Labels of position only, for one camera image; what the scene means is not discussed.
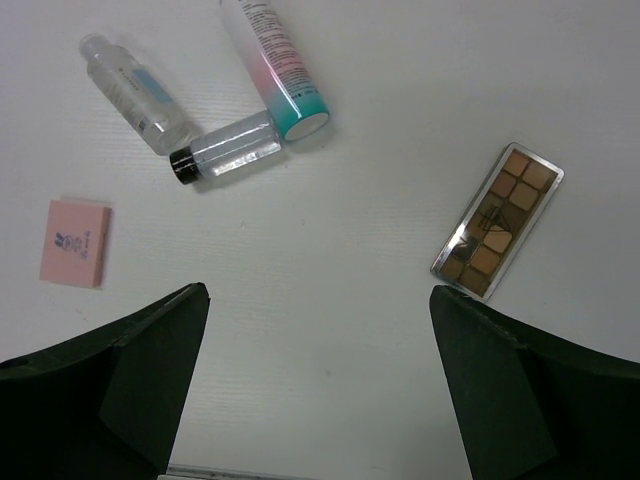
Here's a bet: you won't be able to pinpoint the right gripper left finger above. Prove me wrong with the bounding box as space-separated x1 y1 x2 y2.
1 283 208 479

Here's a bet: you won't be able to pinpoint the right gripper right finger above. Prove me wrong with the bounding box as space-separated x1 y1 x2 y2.
429 285 639 479

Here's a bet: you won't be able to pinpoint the pink compact box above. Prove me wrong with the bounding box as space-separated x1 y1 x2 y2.
39 200 112 289

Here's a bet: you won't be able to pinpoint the clear bottle blue label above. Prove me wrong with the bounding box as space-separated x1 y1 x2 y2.
79 34 200 156

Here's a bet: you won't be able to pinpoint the brown gold eyeshadow palette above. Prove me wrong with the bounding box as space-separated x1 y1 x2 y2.
431 142 565 302

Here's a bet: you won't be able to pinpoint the small clear bottle black cap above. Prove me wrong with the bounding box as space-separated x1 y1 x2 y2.
169 110 282 185

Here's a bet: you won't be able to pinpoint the white pink teal spray bottle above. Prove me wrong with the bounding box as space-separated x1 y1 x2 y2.
219 1 330 142

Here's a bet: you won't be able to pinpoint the aluminium front rail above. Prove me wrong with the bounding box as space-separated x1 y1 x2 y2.
165 464 274 480

